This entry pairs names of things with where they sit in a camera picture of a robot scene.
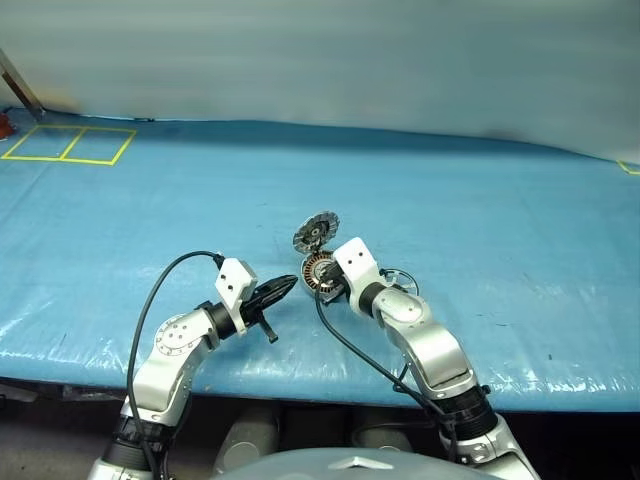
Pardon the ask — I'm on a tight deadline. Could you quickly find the grey rounded cylinder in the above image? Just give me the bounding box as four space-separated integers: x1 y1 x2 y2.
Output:
218 405 280 470
351 423 415 452

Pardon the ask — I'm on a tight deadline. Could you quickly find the yellow tape double square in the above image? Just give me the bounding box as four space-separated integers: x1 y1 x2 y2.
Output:
0 125 138 167

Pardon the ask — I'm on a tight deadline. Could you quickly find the finned motor cover with board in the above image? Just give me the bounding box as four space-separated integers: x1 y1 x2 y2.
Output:
291 209 343 253

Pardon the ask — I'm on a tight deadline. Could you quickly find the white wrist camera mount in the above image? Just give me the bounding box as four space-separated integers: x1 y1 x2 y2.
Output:
214 257 259 336
331 237 385 320

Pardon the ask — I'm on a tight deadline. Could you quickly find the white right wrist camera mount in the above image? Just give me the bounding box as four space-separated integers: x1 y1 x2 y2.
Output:
331 237 385 320

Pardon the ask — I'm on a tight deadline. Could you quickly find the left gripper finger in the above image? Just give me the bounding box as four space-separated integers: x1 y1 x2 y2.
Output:
255 274 299 297
251 284 297 315

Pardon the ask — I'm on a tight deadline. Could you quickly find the blue plastic table cover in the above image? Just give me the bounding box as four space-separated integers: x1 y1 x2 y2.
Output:
0 106 640 415

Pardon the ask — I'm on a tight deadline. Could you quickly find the shiny silver rotor disc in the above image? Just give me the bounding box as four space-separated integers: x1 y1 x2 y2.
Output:
378 267 419 297

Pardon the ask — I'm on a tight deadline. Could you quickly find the slanted metal bar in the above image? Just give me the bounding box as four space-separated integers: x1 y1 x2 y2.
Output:
0 47 47 119

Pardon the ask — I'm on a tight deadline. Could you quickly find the round silver motor stator housing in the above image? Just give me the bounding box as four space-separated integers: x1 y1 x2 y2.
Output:
300 250 347 305

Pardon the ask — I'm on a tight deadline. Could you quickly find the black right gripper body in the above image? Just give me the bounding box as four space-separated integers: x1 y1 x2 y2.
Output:
326 263 352 303

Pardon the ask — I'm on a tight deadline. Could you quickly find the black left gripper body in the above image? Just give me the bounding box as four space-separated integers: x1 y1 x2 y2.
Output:
239 293 279 347

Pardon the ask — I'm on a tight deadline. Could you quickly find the grey robot torso shell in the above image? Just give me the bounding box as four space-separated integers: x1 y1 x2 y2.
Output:
211 446 472 480

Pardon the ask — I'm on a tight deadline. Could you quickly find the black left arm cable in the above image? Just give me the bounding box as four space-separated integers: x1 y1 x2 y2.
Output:
126 250 227 480

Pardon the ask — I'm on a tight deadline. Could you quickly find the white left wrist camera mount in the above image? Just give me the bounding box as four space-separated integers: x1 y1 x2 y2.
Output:
214 257 259 336

